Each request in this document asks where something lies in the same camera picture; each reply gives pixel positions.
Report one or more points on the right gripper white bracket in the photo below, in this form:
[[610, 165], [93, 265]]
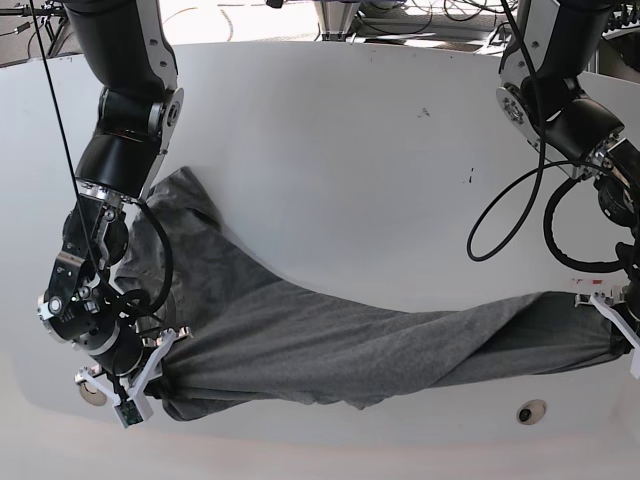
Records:
[[128, 361]]

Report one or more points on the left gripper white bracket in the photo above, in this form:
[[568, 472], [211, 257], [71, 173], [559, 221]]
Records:
[[612, 306]]

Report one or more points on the grey T-shirt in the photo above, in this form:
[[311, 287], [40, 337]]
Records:
[[257, 336]]

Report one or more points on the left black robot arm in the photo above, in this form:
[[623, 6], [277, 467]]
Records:
[[552, 43]]

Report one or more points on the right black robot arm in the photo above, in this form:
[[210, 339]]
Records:
[[124, 44]]

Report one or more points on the left round table grommet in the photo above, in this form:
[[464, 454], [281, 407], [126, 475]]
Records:
[[92, 395]]

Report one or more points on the round table grommet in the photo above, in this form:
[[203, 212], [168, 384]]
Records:
[[92, 395], [531, 412]]

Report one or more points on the right round table grommet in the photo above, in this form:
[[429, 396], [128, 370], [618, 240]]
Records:
[[531, 412]]

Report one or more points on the black tripod stand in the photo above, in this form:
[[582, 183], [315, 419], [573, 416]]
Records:
[[32, 28]]

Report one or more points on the metal stand column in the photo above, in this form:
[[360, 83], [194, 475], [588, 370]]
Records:
[[335, 18]]

